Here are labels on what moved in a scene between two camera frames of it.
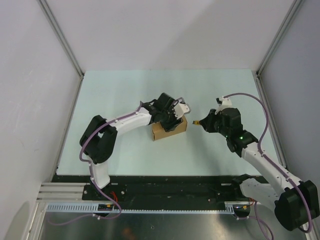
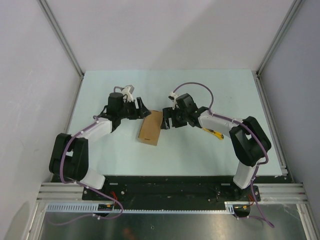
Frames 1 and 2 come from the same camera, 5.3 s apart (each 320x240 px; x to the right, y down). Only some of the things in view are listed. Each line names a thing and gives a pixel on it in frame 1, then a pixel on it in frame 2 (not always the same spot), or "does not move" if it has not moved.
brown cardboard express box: (158, 131) → (149, 133)
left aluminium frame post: (62, 37) does not move
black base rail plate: (162, 190) does not move
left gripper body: (168, 120) → (127, 110)
